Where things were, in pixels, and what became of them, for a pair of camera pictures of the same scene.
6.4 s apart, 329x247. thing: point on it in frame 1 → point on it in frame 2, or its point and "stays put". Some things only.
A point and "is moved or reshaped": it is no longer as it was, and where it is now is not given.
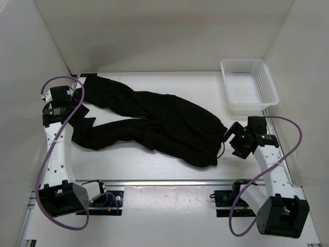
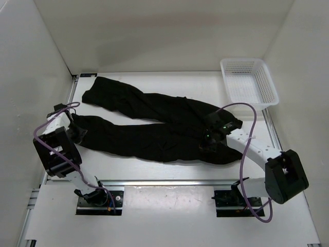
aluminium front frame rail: [170, 183] stays put
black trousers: [172, 127] is moved or reshaped
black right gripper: [237, 129] → [203, 145]
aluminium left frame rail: [34, 194] stays put
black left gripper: [82, 111] → [78, 139]
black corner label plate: [88, 74] stays put
